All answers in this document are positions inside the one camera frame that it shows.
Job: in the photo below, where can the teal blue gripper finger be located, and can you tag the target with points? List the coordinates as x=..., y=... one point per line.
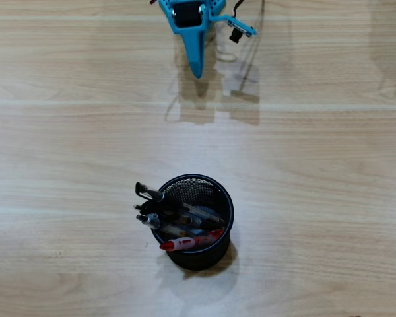
x=196, y=53

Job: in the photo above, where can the teal blue gripper body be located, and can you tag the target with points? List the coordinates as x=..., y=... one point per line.
x=189, y=19

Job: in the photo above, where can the clear pen with black grip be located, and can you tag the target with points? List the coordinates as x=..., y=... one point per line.
x=150, y=193

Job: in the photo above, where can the black pen with silver tip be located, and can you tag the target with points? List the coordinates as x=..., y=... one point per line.
x=140, y=209

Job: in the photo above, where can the clear pen with grey grip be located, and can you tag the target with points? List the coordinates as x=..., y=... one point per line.
x=151, y=221

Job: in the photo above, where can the red clear ballpoint pen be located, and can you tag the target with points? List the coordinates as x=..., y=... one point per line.
x=181, y=244

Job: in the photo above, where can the black mesh pen holder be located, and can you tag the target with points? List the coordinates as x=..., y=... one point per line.
x=201, y=261

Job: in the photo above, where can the teal blue wrist camera mount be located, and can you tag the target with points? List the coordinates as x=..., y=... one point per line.
x=244, y=28

